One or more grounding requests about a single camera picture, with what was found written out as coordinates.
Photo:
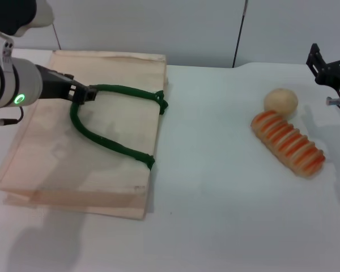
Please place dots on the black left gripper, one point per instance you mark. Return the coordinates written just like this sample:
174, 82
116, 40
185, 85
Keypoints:
55, 86

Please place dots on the long orange striped bread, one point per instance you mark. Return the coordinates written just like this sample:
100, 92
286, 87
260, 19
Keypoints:
289, 144

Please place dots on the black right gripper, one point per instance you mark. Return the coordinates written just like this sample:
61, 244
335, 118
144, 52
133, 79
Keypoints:
337, 73

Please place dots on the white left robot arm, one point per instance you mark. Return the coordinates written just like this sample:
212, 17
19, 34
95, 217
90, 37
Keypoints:
11, 82

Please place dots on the round egg yolk pastry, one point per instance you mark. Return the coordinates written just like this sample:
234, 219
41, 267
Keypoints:
280, 100

